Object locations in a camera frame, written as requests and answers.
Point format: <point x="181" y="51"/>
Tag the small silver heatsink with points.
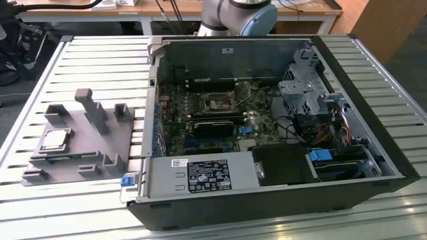
<point x="249" y="145"/>

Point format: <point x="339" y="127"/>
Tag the green RAM stick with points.
<point x="60" y="158"/>

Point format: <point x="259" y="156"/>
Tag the blue motherboard connector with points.
<point x="245" y="130"/>

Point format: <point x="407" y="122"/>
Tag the CPU socket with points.
<point x="218" y="103"/>

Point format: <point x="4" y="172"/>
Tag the silver square CPU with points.
<point x="55" y="140"/>

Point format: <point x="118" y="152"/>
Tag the grey plastic parts rack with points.
<point x="80" y="140"/>

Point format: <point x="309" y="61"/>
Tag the thin metal locking lever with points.
<point x="245" y="99"/>

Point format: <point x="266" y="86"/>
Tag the blue disk carrier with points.
<point x="321" y="156"/>

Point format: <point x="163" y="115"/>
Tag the blue case latch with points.
<point x="127" y="181"/>

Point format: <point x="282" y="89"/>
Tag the black open PC case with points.
<point x="234" y="212"/>

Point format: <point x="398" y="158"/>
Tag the green motherboard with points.
<point x="263" y="125"/>

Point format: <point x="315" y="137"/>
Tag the silver power supply unit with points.
<point x="167" y="180"/>

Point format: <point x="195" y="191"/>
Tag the silver metal disk bay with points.
<point x="294" y="95"/>

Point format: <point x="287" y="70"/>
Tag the white paper box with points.
<point x="110" y="6"/>

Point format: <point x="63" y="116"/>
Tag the brown wooden cabinet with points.
<point x="383" y="25"/>

